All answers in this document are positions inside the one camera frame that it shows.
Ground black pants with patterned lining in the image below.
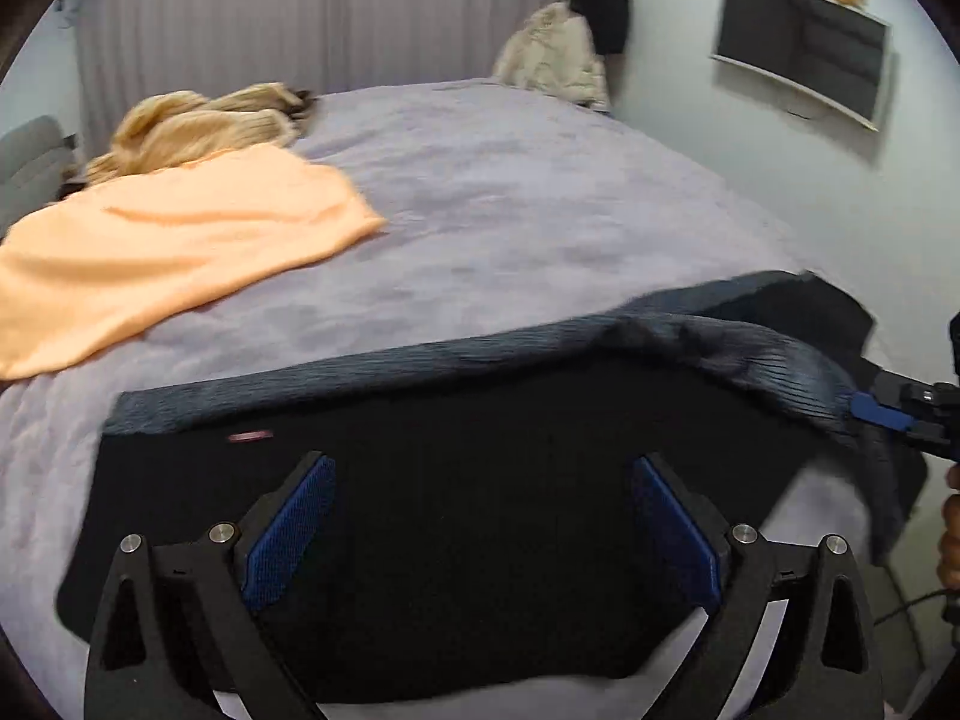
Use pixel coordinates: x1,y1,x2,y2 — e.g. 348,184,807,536
55,271,928,704

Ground person's right hand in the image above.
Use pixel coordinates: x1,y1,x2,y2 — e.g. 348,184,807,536
937,465,960,592

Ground peach fleece garment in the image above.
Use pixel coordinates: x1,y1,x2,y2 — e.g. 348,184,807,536
2,145,385,382

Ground lilac plush bed blanket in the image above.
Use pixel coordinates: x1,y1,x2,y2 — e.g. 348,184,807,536
2,80,812,718

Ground grey quilted headboard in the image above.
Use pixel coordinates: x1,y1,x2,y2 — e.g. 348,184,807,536
0,115,78,234

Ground tan striped shirt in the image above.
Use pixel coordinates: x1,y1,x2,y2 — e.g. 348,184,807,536
85,83,320,185

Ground cream puffer jacket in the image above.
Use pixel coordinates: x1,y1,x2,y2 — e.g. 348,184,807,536
491,0,610,114

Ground mauve pleated curtain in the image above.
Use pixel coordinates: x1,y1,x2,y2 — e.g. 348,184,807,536
76,0,550,154

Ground wall-mounted curved television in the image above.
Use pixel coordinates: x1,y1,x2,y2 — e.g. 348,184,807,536
711,0,892,132

